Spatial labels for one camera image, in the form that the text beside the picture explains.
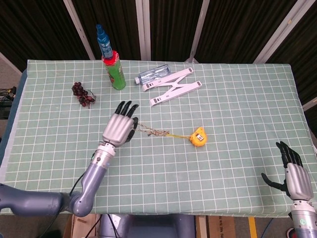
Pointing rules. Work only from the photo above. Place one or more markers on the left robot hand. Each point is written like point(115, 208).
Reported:
point(119, 127)

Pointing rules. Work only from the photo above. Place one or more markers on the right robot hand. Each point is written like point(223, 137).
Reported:
point(294, 178)

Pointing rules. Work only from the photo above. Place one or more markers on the yellow tape measure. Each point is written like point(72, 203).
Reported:
point(198, 137)

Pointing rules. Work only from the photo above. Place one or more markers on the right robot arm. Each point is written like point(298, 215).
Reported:
point(303, 220)

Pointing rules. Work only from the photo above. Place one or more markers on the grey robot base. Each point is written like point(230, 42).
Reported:
point(148, 226)

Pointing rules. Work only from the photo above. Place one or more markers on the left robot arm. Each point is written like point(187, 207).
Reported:
point(81, 183)

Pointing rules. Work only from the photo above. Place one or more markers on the dark red grape bunch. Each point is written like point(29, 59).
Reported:
point(81, 94)

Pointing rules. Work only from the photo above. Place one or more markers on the green can with red lid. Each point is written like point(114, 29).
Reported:
point(115, 70)

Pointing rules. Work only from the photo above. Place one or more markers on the green checkered tablecloth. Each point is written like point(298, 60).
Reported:
point(173, 153)

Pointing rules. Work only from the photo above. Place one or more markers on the clear plastic water bottle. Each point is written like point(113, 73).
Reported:
point(153, 74)

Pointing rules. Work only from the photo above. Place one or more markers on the white folding laptop stand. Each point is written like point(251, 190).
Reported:
point(173, 85)

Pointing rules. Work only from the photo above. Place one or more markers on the blue spray bottle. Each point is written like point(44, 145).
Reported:
point(104, 43)

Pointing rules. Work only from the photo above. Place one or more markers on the cardboard box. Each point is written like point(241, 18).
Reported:
point(83, 226)

